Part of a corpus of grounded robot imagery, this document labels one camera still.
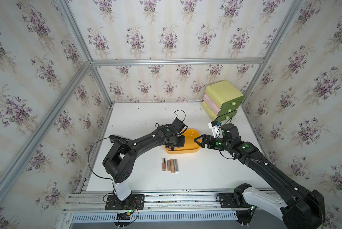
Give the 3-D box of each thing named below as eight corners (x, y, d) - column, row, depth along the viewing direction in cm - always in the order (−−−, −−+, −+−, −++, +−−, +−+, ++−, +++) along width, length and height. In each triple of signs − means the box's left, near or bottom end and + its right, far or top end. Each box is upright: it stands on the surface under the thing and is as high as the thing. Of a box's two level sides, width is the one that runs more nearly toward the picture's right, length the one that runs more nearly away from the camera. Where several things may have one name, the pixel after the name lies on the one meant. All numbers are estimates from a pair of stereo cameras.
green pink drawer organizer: (214, 125, 108) (222, 105, 90) (200, 106, 121) (205, 85, 104) (234, 118, 112) (246, 97, 95) (218, 100, 126) (226, 79, 108)
